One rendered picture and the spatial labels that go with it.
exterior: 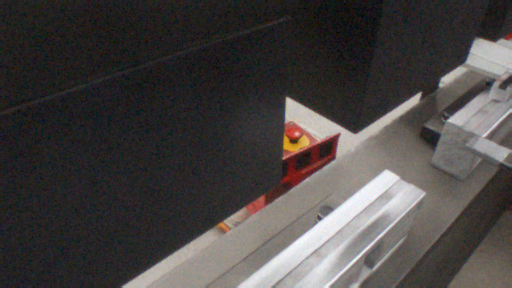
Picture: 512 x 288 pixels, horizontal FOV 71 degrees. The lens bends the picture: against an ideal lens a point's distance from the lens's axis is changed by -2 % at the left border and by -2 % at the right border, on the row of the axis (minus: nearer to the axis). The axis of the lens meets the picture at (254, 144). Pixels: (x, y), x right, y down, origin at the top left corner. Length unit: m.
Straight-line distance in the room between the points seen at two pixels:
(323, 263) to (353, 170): 0.28
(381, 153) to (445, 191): 0.12
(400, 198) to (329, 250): 0.12
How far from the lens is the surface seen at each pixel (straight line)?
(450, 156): 0.68
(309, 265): 0.40
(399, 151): 0.71
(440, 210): 0.63
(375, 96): 0.21
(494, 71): 0.79
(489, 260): 1.84
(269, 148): 0.15
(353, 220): 0.44
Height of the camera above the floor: 1.30
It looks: 38 degrees down
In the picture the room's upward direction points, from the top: straight up
